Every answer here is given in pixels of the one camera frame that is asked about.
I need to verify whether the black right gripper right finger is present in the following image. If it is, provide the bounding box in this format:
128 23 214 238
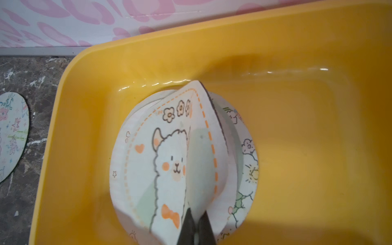
198 211 216 245

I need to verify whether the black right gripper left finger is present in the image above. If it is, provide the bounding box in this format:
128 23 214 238
177 208 196 245

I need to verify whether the yellow plastic storage box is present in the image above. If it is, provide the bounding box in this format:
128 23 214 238
29 1 392 245

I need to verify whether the white alpaca coaster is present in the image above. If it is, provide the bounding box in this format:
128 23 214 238
124 81 229 245

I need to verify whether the white butterfly pattern coaster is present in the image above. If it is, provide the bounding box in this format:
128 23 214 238
210 93 259 242

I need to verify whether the white butterfly doodle coaster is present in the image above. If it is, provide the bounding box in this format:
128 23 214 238
1 92 30 181

